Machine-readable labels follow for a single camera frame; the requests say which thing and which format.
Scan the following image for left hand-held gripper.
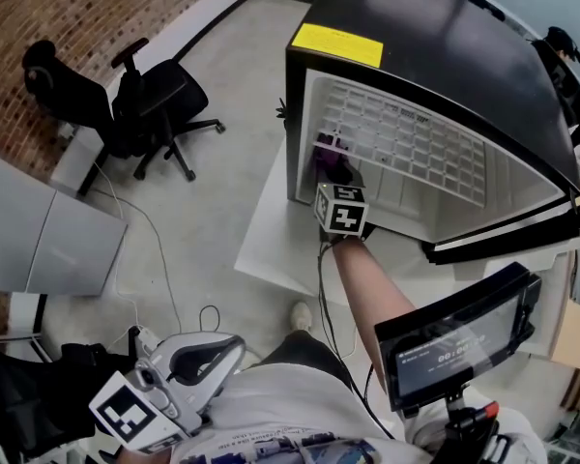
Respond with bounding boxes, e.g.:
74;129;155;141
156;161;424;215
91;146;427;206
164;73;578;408
89;331;247;453

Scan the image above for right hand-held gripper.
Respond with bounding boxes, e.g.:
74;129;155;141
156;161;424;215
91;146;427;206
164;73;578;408
313;159;378;247

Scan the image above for purple cleaning cloth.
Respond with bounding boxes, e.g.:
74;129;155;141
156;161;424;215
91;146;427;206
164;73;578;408
313;132;354;184

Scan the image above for black mini fridge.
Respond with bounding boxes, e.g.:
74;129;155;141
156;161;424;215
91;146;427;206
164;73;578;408
284;0;580;266

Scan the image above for person's right forearm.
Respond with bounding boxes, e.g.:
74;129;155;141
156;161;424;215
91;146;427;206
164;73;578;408
331;237;417;395

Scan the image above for white wire shelf rack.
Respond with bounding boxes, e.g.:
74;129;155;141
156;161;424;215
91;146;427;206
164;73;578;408
313;78;487;207

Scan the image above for white plug adapter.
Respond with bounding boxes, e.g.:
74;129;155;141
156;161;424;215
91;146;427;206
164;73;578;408
134;325;163;352

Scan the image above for person's white printed shirt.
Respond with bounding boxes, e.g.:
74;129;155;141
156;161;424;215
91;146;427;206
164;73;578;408
171;362;547;464

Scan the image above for person's left leg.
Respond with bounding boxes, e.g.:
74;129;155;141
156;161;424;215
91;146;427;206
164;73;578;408
263;330;352;391

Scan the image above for person's left shoe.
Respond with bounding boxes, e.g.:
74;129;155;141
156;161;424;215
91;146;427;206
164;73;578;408
289;301;314;333

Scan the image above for white table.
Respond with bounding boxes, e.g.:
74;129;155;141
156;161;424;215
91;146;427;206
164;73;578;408
234;137;569;357

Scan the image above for white low cabinet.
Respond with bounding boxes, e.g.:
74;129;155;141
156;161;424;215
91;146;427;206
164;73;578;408
9;292;48;337

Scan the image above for black chest-mounted monitor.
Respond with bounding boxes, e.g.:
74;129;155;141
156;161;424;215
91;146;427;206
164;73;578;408
374;261;542;418

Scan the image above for black mesh office chair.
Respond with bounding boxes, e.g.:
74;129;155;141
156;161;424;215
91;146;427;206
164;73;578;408
21;38;226;183

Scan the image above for grey cabinet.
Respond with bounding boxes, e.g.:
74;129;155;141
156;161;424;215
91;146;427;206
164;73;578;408
0;145;129;298

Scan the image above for black-framed window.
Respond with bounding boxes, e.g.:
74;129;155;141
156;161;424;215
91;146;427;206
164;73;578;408
456;0;580;86

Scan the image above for white metal rack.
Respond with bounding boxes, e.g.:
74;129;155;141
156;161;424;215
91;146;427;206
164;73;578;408
545;430;580;464

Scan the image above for black looped cable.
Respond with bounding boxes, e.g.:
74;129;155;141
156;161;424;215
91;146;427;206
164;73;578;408
198;304;222;334

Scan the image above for black power cord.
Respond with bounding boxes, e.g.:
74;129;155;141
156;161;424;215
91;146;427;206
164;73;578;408
275;97;291;132

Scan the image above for thin grey floor cable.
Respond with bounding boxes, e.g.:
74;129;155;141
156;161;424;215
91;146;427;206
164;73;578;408
94;161;183;335

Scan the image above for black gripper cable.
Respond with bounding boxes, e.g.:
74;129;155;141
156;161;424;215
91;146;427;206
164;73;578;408
317;242;395;439

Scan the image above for black monitor mount, red button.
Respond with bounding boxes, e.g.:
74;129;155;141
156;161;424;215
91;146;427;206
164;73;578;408
434;389;504;464

